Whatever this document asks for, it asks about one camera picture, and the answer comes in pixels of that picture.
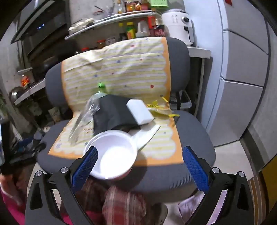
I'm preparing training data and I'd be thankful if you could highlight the grey office chair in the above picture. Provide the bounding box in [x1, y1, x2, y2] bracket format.
[37, 37, 216, 193]

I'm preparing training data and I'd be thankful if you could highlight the white disposable bowl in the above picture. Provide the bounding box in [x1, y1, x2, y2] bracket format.
[83, 130, 139, 180]

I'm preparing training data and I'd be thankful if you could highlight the yellow snack wrapper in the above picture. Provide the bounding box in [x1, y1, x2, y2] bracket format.
[146, 97, 180, 127]

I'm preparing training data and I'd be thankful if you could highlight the yellow door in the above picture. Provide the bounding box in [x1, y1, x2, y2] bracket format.
[261, 169, 277, 199]

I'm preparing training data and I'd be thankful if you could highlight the red seasoning packet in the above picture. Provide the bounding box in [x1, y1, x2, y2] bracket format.
[155, 25, 166, 37]

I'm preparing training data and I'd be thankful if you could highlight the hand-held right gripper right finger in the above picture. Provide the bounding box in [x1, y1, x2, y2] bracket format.
[182, 146, 254, 225]

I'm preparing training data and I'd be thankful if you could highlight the black range hood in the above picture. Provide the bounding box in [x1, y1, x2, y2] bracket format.
[11, 0, 67, 44]

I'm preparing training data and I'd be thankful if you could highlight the white air fryer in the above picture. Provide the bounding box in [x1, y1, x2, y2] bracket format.
[161, 9, 195, 46]

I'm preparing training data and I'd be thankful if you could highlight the yellow striped dotted cloth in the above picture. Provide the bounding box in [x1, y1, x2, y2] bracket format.
[48, 37, 183, 167]

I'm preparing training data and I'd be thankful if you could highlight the green plastic basket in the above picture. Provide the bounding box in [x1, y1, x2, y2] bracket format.
[150, 0, 169, 9]

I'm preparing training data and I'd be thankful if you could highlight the yellow seasoning bottle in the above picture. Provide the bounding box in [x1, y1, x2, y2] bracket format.
[127, 22, 137, 39]

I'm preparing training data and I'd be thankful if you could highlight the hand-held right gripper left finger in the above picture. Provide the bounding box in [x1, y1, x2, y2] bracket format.
[25, 146, 99, 225]

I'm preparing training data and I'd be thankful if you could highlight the grey refrigerator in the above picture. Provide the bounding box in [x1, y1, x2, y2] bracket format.
[184, 0, 271, 147]

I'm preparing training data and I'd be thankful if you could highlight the white foam block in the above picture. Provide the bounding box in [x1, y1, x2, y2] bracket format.
[126, 98, 154, 126]

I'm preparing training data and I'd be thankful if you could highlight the steel pot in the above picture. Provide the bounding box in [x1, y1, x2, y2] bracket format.
[9, 87, 24, 102]

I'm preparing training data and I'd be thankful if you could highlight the person's left forearm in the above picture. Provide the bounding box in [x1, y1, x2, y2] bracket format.
[0, 173, 28, 225]

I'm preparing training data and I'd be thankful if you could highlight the metal corner shelf rack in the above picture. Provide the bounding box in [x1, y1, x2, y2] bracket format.
[65, 11, 160, 40]

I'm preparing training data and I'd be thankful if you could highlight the striped floor mat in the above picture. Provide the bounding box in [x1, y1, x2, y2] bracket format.
[248, 173, 266, 219]

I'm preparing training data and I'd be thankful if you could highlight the clear bottle with green cap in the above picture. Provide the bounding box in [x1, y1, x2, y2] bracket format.
[68, 83, 107, 145]

